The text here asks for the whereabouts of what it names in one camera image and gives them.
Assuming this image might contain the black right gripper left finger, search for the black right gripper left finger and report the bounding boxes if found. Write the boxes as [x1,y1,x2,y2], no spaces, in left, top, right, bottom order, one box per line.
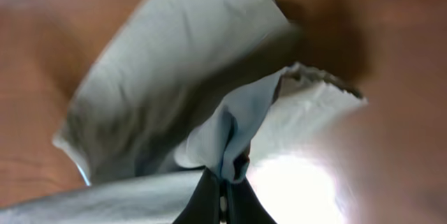
[173,169,220,224]

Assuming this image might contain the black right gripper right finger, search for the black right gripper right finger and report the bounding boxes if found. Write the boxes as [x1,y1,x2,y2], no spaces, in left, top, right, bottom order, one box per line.
[225,179,276,224]

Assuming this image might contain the khaki green shorts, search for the khaki green shorts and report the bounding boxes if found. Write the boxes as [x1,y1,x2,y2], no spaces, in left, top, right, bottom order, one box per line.
[1,0,365,223]

